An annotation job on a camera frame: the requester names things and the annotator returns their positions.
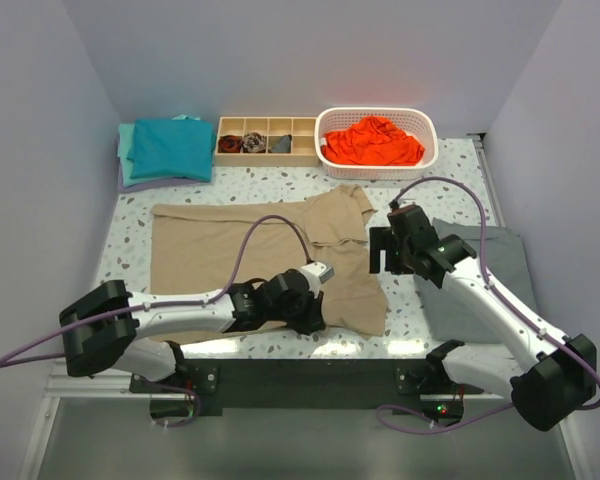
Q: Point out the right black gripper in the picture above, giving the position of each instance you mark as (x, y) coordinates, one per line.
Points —
(381, 239)

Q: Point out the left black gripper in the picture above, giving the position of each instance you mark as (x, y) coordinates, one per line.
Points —
(313, 321)

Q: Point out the orange t shirt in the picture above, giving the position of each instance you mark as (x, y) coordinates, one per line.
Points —
(373, 141)

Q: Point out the wooden compartment organizer tray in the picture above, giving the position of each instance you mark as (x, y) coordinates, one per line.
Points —
(301, 129)

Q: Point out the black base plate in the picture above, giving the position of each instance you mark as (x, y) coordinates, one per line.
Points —
(359, 384)

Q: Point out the white plastic laundry basket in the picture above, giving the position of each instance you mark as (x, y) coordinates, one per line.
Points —
(412, 121)

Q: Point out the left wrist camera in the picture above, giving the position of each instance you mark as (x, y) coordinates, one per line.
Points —
(317, 274)

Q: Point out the patterned rolled socks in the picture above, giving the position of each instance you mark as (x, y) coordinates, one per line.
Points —
(254, 143)

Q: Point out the grey folded cloth piece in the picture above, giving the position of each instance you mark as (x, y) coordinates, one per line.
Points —
(281, 145)

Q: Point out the beige t shirt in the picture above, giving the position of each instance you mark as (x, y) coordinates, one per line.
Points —
(195, 249)

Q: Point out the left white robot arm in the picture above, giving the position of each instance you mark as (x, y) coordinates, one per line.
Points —
(112, 327)

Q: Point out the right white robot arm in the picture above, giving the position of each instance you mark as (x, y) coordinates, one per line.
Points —
(550, 374)

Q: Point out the folded teal t shirt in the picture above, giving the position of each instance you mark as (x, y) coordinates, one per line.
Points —
(172, 150)

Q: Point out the red black rolled socks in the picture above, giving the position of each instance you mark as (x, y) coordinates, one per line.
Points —
(230, 144)

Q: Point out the folded light turquoise shirt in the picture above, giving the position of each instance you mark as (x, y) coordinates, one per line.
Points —
(125, 145)

